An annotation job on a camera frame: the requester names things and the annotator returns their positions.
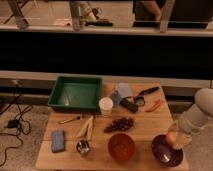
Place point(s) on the orange apple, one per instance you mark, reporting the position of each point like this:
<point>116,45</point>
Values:
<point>171,137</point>

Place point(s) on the bunch of dark grapes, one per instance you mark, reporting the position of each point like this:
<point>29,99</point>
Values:
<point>122,124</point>

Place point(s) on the blue sponge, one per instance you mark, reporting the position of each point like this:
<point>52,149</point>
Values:
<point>58,141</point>

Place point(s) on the corn cob with husk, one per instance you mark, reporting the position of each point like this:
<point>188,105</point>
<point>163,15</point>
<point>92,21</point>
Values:
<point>86,129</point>

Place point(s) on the black power adapter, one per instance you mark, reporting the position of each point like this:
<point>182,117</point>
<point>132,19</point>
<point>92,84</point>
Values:
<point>12,124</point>

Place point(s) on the small screwdriver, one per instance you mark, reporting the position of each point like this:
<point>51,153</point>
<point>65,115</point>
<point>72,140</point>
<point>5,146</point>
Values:
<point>70,120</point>

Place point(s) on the small metal cup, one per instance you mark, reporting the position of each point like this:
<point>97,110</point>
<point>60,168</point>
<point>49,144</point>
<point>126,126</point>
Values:
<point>83,147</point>

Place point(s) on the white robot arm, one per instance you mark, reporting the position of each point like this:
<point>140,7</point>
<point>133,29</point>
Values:
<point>192,121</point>

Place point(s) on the black handled tool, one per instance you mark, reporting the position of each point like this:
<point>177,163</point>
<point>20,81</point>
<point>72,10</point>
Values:
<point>139,100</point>

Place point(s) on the black rectangular block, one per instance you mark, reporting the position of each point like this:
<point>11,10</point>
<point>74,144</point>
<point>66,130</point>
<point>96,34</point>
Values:
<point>128,105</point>

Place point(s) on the green plastic tray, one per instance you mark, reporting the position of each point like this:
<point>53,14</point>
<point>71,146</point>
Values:
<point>76,94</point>

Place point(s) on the orange carrot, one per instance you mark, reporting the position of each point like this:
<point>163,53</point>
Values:
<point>156,105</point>

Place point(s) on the orange bowl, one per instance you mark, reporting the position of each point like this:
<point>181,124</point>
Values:
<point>121,147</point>

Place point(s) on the white cup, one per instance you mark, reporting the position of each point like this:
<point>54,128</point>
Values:
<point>106,105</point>

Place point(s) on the wooden table board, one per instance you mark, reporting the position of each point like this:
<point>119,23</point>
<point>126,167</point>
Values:
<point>147,125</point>

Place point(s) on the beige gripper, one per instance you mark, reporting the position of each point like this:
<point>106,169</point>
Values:
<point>182,139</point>

